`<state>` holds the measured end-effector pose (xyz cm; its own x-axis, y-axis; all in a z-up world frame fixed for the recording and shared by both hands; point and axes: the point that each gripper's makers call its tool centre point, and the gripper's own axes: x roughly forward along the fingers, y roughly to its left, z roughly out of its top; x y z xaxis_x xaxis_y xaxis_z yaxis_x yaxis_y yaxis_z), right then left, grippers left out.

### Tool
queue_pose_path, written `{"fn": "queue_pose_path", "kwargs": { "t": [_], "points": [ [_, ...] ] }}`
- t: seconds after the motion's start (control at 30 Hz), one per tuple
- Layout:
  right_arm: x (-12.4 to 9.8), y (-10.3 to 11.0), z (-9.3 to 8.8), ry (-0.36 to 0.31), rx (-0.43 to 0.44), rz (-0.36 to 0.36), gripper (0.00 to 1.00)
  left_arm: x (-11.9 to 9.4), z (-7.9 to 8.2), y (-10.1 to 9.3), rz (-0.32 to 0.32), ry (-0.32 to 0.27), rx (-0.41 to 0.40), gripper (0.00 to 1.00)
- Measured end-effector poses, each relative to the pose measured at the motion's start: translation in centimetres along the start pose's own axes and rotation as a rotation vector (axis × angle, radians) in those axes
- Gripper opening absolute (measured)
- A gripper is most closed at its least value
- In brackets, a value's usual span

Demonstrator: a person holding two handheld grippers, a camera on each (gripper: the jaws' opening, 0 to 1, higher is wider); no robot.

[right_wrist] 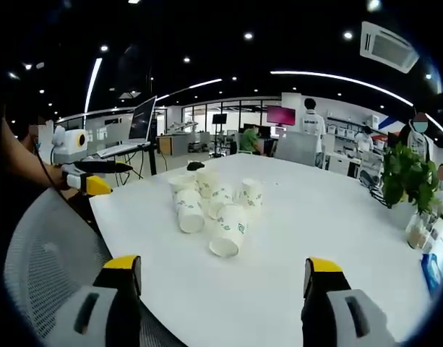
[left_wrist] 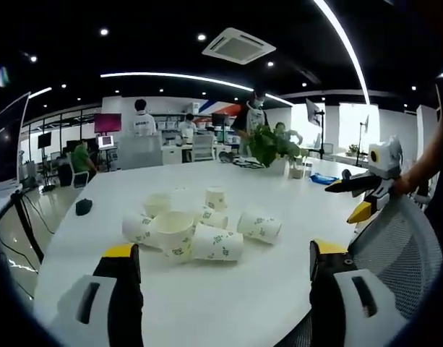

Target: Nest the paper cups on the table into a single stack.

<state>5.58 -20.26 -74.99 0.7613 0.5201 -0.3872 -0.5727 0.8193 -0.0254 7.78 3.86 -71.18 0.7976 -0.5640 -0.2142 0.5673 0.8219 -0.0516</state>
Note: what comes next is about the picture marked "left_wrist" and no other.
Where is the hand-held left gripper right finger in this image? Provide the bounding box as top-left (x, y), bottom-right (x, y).
top-left (309, 238), bottom-right (408, 347)

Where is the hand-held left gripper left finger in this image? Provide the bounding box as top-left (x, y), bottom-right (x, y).
top-left (49, 242), bottom-right (145, 347)

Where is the pile of white paper cups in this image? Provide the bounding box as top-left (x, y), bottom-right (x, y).
top-left (121, 185), bottom-right (283, 265)

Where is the person's right hand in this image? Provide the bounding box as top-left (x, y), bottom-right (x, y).
top-left (393, 166), bottom-right (425, 198)

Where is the black light stand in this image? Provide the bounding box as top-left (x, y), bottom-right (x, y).
top-left (356, 114), bottom-right (371, 168)

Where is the blue plastic bag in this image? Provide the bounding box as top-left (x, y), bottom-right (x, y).
top-left (309, 172), bottom-right (340, 187)

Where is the white mesh office chair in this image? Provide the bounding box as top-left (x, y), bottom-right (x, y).
top-left (285, 194), bottom-right (443, 347)

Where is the clear glass jar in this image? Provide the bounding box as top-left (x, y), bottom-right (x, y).
top-left (287, 158), bottom-right (306, 181)

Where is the black computer mouse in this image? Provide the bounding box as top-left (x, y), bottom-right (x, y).
top-left (74, 198), bottom-right (93, 216)

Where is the green plant in white pot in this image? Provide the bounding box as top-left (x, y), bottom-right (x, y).
top-left (247, 124), bottom-right (306, 176)

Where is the black tripod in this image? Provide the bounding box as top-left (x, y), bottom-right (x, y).
top-left (10, 187), bottom-right (46, 265)

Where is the curved ceiling light strip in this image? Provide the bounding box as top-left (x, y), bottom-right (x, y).
top-left (312, 0), bottom-right (371, 106)

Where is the white table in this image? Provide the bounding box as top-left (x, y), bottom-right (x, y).
top-left (32, 158), bottom-right (374, 347)

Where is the grey office chair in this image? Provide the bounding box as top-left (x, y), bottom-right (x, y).
top-left (117, 131), bottom-right (164, 171)

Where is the small monitor on stand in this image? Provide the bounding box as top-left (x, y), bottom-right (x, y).
top-left (97, 134), bottom-right (116, 151)

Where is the dark standing board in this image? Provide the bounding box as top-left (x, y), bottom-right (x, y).
top-left (0, 91), bottom-right (31, 189)

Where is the ceiling air conditioner vent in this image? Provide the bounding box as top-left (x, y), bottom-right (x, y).
top-left (201, 27), bottom-right (278, 67)

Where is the long ceiling light strip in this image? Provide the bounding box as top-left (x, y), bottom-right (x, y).
top-left (99, 72), bottom-right (294, 107)

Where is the pink wall screen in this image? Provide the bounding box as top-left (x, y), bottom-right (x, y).
top-left (94, 112), bottom-right (123, 134)

